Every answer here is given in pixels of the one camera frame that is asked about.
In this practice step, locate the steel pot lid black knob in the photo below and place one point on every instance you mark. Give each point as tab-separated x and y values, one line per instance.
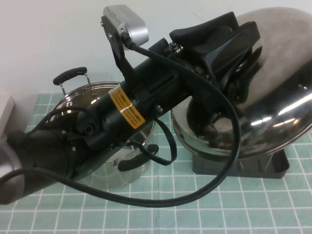
280	85

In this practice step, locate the white grey box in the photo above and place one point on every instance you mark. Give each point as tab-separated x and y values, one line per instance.
6	114

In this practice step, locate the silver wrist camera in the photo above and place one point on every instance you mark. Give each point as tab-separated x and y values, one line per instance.
131	22

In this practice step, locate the green white checked tablecloth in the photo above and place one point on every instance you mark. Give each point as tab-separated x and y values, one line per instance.
219	217

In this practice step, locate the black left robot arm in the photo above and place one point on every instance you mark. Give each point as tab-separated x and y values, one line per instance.
73	146

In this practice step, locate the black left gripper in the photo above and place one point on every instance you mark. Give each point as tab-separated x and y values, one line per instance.
168	85

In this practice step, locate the black camera bracket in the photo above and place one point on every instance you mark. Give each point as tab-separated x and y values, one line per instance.
117	56

